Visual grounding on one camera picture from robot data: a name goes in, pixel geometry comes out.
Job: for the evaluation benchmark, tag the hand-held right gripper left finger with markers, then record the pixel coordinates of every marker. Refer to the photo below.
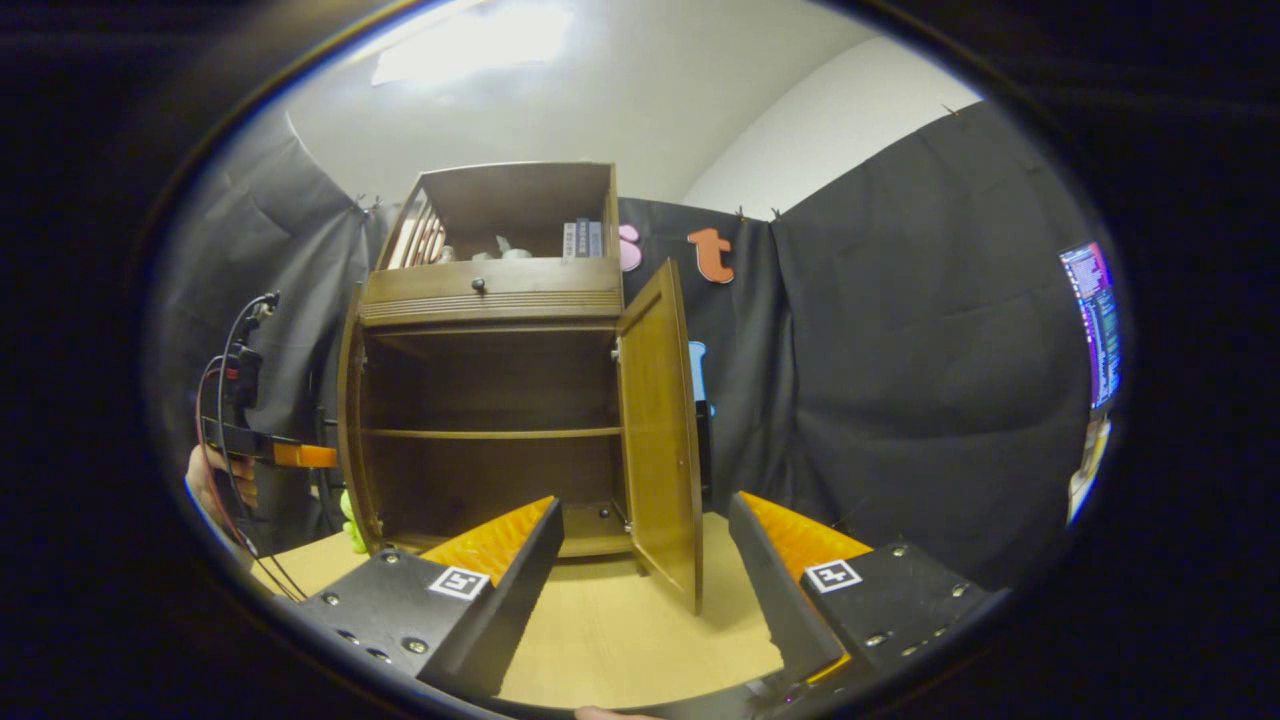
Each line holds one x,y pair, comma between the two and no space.
520,590

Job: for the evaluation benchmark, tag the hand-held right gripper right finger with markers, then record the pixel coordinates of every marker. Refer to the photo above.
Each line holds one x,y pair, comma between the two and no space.
775,590

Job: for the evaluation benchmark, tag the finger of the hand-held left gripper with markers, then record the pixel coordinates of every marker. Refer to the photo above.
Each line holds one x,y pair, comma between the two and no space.
305,456

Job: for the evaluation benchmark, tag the wooden cabinet door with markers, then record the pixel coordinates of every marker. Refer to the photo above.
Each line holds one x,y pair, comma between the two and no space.
350,420
655,420

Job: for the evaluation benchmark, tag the wooden double-door shoe cabinet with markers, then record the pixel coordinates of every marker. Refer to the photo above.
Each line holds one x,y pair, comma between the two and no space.
490,380

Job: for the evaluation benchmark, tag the green toy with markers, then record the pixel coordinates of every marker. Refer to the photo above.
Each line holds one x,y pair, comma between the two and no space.
353,525

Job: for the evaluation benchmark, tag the black backdrop cloth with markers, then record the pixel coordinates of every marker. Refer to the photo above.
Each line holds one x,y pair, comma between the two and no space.
900,350

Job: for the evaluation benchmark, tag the wooden drawer with black knob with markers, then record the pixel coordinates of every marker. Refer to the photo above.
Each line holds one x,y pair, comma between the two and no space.
540,285

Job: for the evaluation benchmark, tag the white cup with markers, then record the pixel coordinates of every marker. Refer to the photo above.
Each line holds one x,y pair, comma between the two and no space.
515,252

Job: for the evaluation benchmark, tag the small white shelf book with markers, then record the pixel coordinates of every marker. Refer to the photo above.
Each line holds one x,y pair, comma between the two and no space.
570,242

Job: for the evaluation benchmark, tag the small dark shelf book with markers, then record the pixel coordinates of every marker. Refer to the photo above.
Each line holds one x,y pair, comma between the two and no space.
582,240

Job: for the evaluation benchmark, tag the small blue-grey shelf book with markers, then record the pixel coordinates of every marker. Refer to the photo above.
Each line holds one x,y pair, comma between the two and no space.
595,240

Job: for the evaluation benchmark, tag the computer monitor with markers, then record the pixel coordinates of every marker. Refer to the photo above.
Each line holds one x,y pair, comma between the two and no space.
1095,320

